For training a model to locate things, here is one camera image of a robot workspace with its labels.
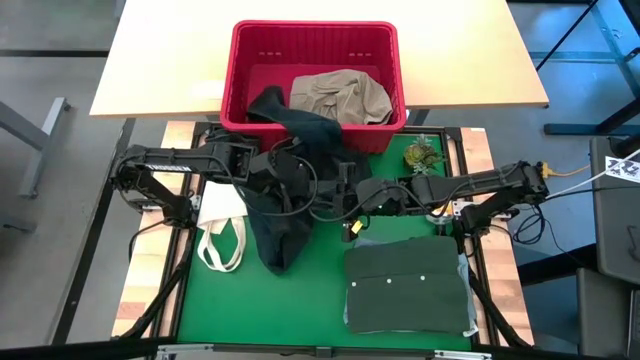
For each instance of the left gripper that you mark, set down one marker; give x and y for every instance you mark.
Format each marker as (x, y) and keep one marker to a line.
(282, 175)

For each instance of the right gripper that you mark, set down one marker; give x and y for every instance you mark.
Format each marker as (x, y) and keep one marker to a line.
(380, 195)

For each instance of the dark blue denim jeans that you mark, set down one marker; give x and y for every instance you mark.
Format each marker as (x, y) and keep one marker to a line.
(280, 240)

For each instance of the dark green hooded sweatshirt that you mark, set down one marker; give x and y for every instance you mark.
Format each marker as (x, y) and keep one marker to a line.
(405, 290)

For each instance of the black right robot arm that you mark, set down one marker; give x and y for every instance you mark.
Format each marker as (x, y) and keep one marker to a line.
(480, 182)

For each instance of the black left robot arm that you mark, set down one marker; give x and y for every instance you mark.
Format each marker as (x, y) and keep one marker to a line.
(175, 161)

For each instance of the large red plastic laundry bin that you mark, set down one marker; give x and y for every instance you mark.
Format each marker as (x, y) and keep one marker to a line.
(310, 45)

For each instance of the cream folded cloth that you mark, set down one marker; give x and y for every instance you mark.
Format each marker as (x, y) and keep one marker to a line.
(220, 210)

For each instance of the khaki crumpled garment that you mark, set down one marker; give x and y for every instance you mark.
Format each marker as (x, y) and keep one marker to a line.
(340, 97)

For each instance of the potted succulent plant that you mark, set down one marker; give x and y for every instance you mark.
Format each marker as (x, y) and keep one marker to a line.
(422, 155)

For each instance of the wooden table top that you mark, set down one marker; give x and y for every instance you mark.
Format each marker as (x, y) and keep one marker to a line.
(500, 260)
(145, 280)

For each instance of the light wood table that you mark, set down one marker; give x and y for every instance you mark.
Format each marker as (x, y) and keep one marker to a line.
(450, 50)

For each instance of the black floor bar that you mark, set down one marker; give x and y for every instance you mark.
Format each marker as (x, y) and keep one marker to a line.
(90, 240)

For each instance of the grey metal table leg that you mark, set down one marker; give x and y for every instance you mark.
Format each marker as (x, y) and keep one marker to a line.
(40, 135)

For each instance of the black table edge rail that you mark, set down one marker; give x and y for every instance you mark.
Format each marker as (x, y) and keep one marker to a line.
(250, 346)

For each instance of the black floor frame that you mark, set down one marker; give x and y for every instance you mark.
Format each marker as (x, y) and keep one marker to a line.
(620, 65)

